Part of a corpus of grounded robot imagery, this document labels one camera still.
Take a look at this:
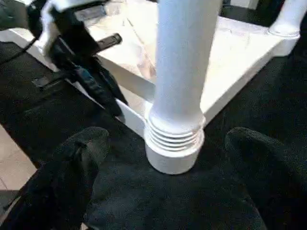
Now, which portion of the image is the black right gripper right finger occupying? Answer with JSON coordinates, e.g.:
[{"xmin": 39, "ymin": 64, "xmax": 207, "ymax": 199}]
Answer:
[{"xmin": 224, "ymin": 126, "xmax": 307, "ymax": 230}]

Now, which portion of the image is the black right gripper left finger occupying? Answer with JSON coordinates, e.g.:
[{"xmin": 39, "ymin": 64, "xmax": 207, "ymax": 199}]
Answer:
[{"xmin": 0, "ymin": 126, "xmax": 111, "ymax": 230}]

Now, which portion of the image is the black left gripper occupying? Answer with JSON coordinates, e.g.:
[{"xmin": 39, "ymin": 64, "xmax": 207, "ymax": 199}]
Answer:
[{"xmin": 50, "ymin": 9, "xmax": 129, "ymax": 118}]

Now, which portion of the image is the white plastic table top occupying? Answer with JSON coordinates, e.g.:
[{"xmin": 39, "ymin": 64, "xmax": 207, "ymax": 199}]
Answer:
[{"xmin": 0, "ymin": 0, "xmax": 307, "ymax": 176}]

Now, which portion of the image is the black work mat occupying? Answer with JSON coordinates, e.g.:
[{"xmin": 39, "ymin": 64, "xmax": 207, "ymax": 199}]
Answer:
[{"xmin": 0, "ymin": 5, "xmax": 307, "ymax": 230}]

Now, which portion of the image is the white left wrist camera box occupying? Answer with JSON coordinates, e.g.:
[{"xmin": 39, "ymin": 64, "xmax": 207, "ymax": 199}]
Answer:
[{"xmin": 26, "ymin": 0, "xmax": 112, "ymax": 59}]

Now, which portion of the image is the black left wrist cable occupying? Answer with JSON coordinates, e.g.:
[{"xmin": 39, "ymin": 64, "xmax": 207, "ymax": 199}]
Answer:
[{"xmin": 0, "ymin": 36, "xmax": 40, "ymax": 66}]

